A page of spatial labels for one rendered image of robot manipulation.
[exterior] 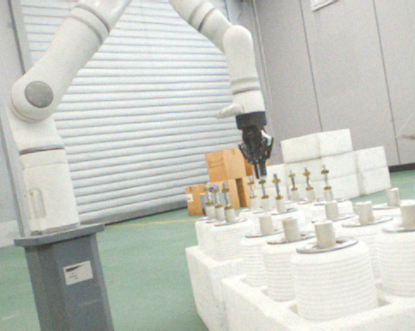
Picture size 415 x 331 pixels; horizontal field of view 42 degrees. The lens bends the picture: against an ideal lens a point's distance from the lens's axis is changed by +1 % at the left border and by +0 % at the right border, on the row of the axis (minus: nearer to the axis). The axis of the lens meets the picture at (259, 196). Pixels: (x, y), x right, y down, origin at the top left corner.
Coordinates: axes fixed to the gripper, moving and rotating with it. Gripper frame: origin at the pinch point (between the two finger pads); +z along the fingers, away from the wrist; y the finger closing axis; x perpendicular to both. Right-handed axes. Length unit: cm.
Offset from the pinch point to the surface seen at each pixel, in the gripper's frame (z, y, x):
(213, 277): 19.5, -12.3, 24.1
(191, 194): 13, 381, -171
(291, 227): 8, -48, 29
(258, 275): 16, -38, 29
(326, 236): 9, -59, 33
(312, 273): 12, -60, 37
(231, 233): 11.7, -11.3, 17.6
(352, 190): 29, 196, -217
